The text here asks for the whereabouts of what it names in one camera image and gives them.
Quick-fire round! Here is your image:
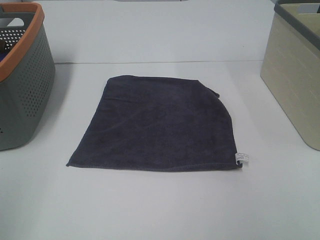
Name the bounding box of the grey perforated basket orange rim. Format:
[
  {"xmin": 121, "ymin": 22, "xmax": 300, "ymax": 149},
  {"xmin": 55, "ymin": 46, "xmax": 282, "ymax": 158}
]
[{"xmin": 0, "ymin": 2, "xmax": 56, "ymax": 151}]

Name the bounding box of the beige basket grey rim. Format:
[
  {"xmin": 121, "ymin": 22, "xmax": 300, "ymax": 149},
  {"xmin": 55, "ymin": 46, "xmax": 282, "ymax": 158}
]
[{"xmin": 260, "ymin": 0, "xmax": 320, "ymax": 150}]

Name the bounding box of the dark grey towel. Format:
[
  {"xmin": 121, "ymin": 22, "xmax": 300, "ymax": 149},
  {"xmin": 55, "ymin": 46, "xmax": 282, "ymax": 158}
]
[{"xmin": 67, "ymin": 75, "xmax": 243, "ymax": 172}]

